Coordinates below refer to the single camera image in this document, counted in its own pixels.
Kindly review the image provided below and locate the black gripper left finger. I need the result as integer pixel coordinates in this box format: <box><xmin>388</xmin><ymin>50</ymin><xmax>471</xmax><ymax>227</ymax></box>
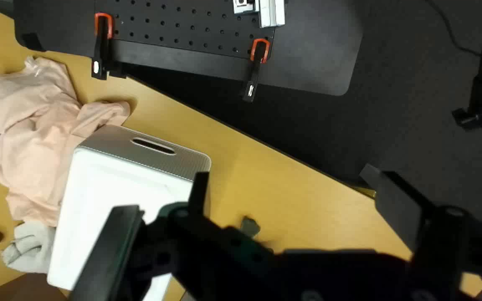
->
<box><xmin>70</xmin><ymin>204</ymin><xmax>147</xmax><ymax>301</ymax></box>

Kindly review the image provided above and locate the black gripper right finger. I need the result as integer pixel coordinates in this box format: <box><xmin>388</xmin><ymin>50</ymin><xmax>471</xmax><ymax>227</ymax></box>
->
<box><xmin>357</xmin><ymin>162</ymin><xmax>439</xmax><ymax>264</ymax></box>

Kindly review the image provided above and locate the light pink shirt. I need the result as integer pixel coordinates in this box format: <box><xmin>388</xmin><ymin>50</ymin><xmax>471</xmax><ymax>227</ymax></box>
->
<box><xmin>0</xmin><ymin>55</ymin><xmax>135</xmax><ymax>229</ymax></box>

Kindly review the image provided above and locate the white plastic container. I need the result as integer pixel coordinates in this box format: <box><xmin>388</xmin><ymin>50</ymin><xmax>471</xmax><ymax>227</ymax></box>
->
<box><xmin>46</xmin><ymin>123</ymin><xmax>212</xmax><ymax>301</ymax></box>

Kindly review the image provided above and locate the grey white cloth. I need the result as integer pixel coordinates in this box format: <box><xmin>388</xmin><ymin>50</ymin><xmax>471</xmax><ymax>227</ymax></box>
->
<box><xmin>0</xmin><ymin>219</ymin><xmax>58</xmax><ymax>275</ymax></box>

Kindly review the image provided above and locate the black orange clamp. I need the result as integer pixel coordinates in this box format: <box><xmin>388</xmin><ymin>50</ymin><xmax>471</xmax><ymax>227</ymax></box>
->
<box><xmin>90</xmin><ymin>11</ymin><xmax>115</xmax><ymax>81</ymax></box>
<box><xmin>242</xmin><ymin>36</ymin><xmax>272</xmax><ymax>103</ymax></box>

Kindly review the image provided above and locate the black perforated breadboard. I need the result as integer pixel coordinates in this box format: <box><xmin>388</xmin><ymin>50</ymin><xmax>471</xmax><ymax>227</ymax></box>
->
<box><xmin>13</xmin><ymin>0</ymin><xmax>364</xmax><ymax>98</ymax></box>

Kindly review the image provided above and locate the aluminium extrusion rail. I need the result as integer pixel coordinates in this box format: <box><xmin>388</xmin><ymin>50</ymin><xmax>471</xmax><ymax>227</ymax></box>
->
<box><xmin>255</xmin><ymin>0</ymin><xmax>287</xmax><ymax>28</ymax></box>

